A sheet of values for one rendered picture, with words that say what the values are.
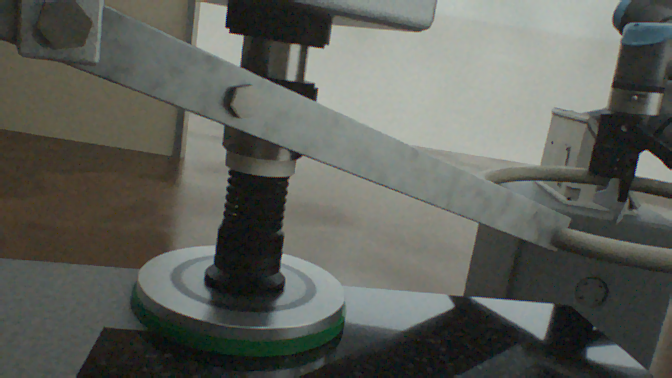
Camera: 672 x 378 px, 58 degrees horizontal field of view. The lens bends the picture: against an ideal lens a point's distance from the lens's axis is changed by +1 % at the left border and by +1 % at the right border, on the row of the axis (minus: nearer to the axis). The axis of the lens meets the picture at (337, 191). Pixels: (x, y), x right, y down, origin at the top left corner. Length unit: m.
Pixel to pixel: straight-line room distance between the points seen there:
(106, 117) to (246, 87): 5.32
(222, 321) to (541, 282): 1.12
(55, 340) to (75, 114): 5.38
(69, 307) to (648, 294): 1.36
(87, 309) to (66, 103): 5.35
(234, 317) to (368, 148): 0.20
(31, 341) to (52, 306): 0.07
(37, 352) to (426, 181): 0.40
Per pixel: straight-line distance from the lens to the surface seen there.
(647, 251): 0.84
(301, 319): 0.57
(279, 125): 0.54
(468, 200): 0.70
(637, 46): 1.24
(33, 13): 0.45
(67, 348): 0.56
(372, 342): 0.62
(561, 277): 1.58
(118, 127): 5.79
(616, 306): 1.65
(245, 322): 0.55
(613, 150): 1.25
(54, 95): 5.98
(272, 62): 0.56
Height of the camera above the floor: 1.12
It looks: 13 degrees down
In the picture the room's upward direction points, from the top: 9 degrees clockwise
